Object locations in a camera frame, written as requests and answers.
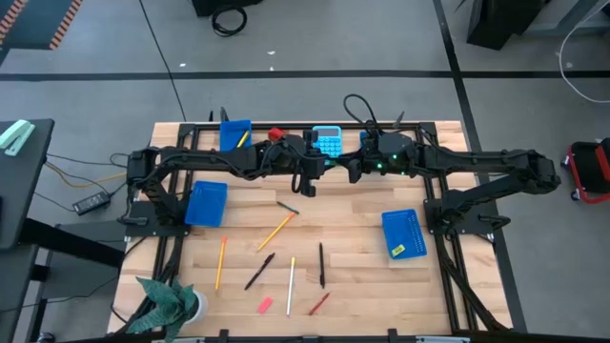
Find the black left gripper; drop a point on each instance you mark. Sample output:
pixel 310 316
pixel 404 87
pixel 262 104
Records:
pixel 305 157

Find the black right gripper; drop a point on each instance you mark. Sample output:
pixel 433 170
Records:
pixel 391 155

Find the yellow pen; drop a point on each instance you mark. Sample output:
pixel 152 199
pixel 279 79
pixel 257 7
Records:
pixel 243 139

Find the yellow pencil with orange eraser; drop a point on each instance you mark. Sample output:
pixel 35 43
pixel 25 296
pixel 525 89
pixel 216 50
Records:
pixel 220 264
pixel 275 232

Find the yellow-green eraser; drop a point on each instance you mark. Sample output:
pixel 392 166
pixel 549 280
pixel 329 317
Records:
pixel 398 249

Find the black pen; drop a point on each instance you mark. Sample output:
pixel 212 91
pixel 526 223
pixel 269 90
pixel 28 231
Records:
pixel 259 271
pixel 322 265

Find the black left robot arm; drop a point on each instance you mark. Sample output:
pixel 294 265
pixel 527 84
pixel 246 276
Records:
pixel 200 159

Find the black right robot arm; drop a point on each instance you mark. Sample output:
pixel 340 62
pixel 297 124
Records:
pixel 476 159

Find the light blue calculator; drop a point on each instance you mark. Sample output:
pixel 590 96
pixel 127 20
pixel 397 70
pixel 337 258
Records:
pixel 329 143

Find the red stapler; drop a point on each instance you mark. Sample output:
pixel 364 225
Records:
pixel 275 133

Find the white pencil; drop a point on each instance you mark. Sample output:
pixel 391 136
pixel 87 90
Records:
pixel 290 288

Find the red pen bottom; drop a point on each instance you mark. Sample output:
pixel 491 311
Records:
pixel 319 304

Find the pink eraser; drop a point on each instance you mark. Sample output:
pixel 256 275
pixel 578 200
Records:
pixel 265 305

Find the black equipment box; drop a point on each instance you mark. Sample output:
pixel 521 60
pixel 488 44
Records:
pixel 224 6

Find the white plant pot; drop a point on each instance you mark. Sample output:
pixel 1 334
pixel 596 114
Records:
pixel 200 305

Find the black cabinet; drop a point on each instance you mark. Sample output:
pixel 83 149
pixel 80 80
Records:
pixel 500 21

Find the green leafy plant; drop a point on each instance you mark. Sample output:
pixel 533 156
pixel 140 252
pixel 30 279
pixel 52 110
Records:
pixel 162 305

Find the black power adapter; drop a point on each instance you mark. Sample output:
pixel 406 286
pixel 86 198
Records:
pixel 91 203

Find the red black rolling stool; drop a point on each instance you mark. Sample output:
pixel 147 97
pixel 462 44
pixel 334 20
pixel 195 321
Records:
pixel 588 167

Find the black side table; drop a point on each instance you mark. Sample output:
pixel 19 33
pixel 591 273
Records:
pixel 24 200

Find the mint green stapler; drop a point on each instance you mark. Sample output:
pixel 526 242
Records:
pixel 16 135

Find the orange striped black mat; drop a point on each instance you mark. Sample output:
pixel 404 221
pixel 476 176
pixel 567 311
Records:
pixel 35 21

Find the black aluminium rig frame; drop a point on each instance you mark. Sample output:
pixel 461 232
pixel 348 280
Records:
pixel 295 125

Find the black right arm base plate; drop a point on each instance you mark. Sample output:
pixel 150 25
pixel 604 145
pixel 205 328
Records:
pixel 481 212

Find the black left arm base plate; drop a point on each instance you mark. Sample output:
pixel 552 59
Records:
pixel 138 228

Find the grey metal table frame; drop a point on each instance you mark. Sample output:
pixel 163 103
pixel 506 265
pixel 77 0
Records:
pixel 567 29

